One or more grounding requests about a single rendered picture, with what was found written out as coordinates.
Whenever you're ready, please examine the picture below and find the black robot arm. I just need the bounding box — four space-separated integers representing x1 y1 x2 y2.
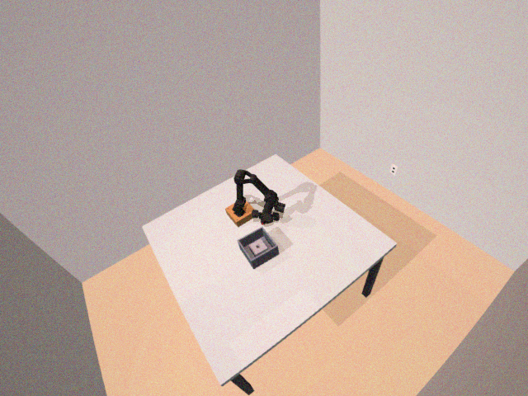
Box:
232 169 285 224

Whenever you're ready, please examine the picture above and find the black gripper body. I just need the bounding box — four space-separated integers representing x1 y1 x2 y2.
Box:
252 206 280 221

